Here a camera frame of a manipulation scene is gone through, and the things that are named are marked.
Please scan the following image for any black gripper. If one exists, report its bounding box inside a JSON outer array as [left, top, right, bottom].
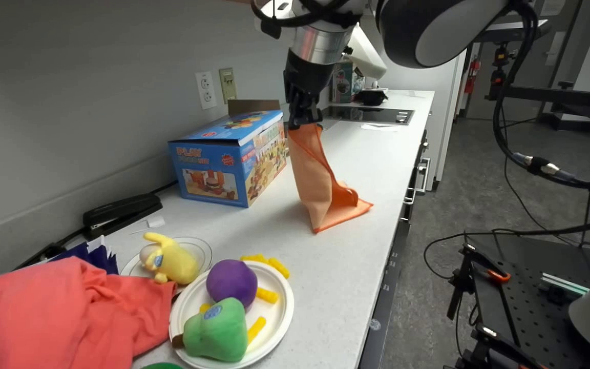
[[283, 48, 332, 134]]

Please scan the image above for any orange microfibre cloth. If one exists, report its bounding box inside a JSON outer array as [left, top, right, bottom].
[[285, 120, 375, 235]]

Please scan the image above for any coral red cloth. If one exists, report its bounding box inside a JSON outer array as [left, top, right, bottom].
[[0, 257, 177, 369]]

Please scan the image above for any blue toy food set box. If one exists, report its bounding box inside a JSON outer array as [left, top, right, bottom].
[[165, 98, 290, 209]]

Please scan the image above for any yellow toy fry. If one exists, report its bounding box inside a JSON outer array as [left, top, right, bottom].
[[244, 314, 270, 347], [253, 284, 280, 305], [239, 252, 271, 267], [265, 257, 292, 281]]

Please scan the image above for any clear plastic plate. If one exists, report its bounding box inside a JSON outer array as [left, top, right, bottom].
[[120, 234, 215, 279]]

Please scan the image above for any red fire extinguisher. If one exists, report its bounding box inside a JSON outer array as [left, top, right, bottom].
[[463, 57, 483, 98]]

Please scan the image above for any purple plush ball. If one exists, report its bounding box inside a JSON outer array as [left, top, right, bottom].
[[204, 258, 259, 311]]

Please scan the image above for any yellow plush toy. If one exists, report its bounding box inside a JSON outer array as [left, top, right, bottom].
[[136, 231, 203, 287]]

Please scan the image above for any black stapler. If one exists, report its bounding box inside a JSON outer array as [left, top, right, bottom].
[[79, 190, 164, 241]]

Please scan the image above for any white paper plate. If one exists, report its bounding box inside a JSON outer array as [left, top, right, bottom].
[[168, 257, 296, 369]]

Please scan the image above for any green plush pear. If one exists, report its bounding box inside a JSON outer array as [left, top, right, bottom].
[[169, 297, 249, 364]]

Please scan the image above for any dark blue fabric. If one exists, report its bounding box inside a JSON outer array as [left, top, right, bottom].
[[51, 234, 120, 276]]

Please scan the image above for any black perforated breadboard table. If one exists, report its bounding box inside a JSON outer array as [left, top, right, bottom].
[[464, 231, 590, 369]]

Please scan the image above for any beige wall switch plate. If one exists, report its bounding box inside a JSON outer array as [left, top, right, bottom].
[[217, 66, 239, 105]]

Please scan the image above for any white wall outlet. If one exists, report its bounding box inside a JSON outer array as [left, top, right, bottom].
[[194, 70, 219, 111]]

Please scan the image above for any thin black cable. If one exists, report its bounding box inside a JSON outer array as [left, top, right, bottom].
[[420, 229, 495, 344]]

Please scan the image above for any orange handled black clamp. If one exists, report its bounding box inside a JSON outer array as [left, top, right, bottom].
[[467, 322, 522, 369], [446, 241, 516, 322]]

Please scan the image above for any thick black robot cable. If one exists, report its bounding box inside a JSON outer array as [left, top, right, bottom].
[[487, 0, 590, 241]]

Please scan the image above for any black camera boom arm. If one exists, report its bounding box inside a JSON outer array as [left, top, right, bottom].
[[498, 79, 590, 142]]

